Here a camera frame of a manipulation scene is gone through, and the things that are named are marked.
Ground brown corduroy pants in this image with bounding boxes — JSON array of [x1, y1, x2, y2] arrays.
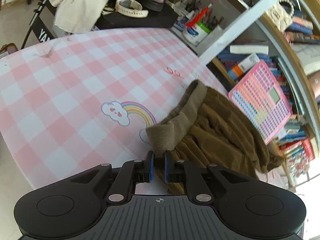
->
[[146, 80, 284, 179]]

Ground pink checkered table mat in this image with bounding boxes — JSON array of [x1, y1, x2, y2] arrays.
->
[[1, 28, 229, 189]]

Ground pink keyboard learning tablet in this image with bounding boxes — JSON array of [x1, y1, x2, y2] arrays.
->
[[228, 60, 292, 144]]

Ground white pen holder jar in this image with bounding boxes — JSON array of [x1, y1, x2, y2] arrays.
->
[[182, 21, 211, 46]]

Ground white leaning book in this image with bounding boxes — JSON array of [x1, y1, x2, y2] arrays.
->
[[229, 44, 269, 55]]

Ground black keyboard case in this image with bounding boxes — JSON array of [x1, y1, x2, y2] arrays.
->
[[95, 0, 178, 30]]

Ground white wrist watch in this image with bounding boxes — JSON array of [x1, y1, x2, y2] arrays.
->
[[115, 0, 149, 18]]

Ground cream white garment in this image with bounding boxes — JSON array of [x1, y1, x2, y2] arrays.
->
[[49, 0, 108, 34]]

